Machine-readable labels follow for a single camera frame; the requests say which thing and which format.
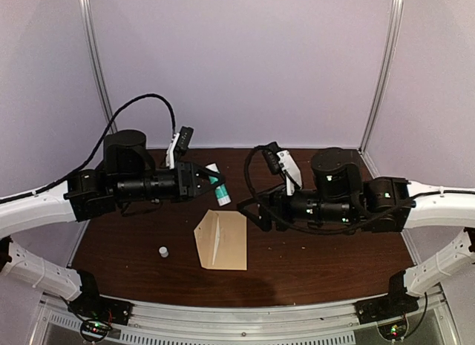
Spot brown kraft envelope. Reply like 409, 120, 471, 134
194, 210, 247, 271

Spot left aluminium frame post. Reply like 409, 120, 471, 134
79, 0, 114, 122

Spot aluminium frame post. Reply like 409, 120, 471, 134
359, 0, 404, 155
79, 0, 114, 122

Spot front aluminium slotted rail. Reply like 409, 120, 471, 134
36, 292, 457, 345

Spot small green glue stick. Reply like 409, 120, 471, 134
206, 163, 231, 207

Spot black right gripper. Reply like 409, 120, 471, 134
236, 181, 356, 233

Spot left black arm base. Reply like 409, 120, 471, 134
68, 270, 132, 326

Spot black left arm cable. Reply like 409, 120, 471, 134
0, 93, 178, 205

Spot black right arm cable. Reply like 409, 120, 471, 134
243, 141, 413, 235

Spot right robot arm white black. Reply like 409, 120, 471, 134
237, 142, 474, 317

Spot white glue stick cap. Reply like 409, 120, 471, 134
159, 246, 169, 258

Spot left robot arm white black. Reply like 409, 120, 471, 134
1, 127, 225, 318

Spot right aluminium frame post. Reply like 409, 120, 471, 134
359, 0, 404, 155

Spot left round circuit board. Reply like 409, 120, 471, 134
79, 319, 112, 342

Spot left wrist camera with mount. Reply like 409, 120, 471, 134
166, 126, 194, 169

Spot round circuit board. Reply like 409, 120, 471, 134
377, 320, 408, 341
79, 319, 112, 342

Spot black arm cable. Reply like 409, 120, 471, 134
243, 141, 413, 235
0, 93, 178, 205

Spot right round circuit board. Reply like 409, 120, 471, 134
377, 320, 408, 341

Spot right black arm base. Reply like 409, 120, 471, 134
354, 270, 419, 324

